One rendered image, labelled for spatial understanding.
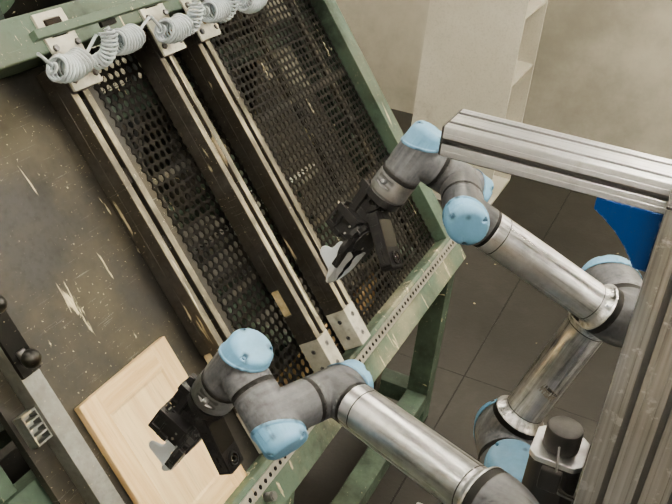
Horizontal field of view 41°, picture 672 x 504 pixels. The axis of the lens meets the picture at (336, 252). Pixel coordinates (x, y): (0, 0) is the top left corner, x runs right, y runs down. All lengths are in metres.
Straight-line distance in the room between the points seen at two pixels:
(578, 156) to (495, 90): 4.29
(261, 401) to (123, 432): 0.75
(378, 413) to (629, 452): 0.36
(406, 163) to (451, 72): 3.97
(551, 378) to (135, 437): 0.91
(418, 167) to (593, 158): 0.45
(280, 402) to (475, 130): 0.49
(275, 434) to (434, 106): 4.47
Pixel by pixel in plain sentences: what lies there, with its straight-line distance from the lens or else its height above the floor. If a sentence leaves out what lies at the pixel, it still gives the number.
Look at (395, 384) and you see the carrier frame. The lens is 3.81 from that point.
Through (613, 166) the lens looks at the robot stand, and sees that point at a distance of 1.24.
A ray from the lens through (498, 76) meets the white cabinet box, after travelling 5.50.
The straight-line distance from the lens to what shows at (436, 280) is 3.24.
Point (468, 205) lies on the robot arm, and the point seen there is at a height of 1.83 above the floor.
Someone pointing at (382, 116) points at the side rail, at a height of 1.32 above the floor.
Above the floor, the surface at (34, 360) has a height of 1.43.
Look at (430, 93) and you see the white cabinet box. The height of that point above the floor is 0.69.
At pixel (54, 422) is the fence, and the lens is 1.91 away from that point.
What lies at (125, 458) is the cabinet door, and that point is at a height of 1.09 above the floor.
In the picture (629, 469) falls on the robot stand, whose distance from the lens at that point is 1.36.
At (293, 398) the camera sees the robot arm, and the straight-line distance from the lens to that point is 1.36.
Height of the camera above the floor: 2.47
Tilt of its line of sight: 29 degrees down
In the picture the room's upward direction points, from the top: 6 degrees clockwise
